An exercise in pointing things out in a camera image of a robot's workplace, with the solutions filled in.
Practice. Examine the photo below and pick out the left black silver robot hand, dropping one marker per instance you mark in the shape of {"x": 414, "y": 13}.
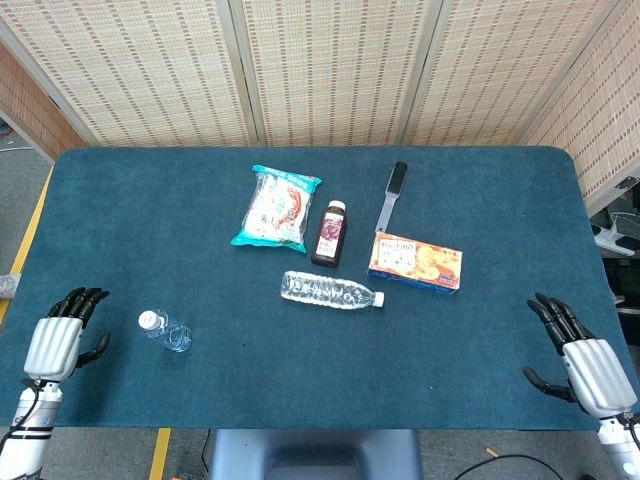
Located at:
{"x": 52, "y": 345}

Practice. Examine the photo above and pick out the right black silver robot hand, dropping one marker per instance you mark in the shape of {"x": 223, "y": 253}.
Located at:
{"x": 597, "y": 370}

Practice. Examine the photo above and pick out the small transparent water bottle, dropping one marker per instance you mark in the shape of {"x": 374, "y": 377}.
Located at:
{"x": 172, "y": 334}

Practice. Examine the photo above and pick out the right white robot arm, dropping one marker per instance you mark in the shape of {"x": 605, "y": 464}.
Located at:
{"x": 620, "y": 445}

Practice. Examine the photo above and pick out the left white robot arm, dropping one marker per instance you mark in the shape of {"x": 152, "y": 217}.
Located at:
{"x": 30, "y": 430}

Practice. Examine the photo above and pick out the blue gray robot base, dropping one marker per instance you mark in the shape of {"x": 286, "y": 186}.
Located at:
{"x": 315, "y": 455}

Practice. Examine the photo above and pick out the large ribbed water bottle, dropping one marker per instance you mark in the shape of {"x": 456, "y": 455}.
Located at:
{"x": 325, "y": 291}

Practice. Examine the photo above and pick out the dark juice bottle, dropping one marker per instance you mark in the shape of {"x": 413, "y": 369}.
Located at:
{"x": 330, "y": 235}

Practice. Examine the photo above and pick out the gray speckled block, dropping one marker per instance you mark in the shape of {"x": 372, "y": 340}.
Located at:
{"x": 7, "y": 286}

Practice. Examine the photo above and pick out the black equipment box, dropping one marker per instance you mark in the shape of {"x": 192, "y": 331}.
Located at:
{"x": 625, "y": 287}

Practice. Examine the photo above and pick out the white plastic device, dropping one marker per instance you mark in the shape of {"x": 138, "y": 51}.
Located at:
{"x": 612, "y": 240}

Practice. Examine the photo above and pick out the orange blue cookie box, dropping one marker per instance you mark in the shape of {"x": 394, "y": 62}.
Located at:
{"x": 415, "y": 262}

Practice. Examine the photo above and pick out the brown woven screen panel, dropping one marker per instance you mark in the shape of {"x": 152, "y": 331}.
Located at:
{"x": 30, "y": 110}

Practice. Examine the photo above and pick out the blue felt table cover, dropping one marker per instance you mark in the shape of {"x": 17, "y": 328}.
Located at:
{"x": 300, "y": 360}

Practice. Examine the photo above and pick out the beige woven screen panel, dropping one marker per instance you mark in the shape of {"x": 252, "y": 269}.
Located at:
{"x": 605, "y": 115}
{"x": 140, "y": 70}
{"x": 335, "y": 70}
{"x": 500, "y": 70}

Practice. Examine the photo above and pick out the teal white snack bag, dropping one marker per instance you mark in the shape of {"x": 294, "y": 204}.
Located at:
{"x": 277, "y": 210}

